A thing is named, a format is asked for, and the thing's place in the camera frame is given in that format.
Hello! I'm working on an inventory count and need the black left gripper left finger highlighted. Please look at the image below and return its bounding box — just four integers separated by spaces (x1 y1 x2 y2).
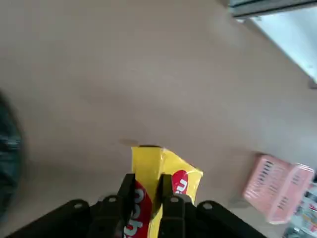
4 173 136 238

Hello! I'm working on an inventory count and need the aluminium frame post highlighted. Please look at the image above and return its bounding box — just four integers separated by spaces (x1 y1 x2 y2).
228 0 317 18

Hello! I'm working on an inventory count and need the yellow biscuit box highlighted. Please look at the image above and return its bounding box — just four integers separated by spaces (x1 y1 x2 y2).
123 146 204 238

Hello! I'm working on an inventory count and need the black plastic bag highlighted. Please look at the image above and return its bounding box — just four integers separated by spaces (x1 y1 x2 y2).
0 90 24 220

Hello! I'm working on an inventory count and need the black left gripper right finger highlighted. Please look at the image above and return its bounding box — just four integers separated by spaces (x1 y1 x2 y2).
158 174 268 238

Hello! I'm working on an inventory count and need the pink plastic basket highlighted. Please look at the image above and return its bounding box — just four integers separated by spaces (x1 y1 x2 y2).
242 154 316 225

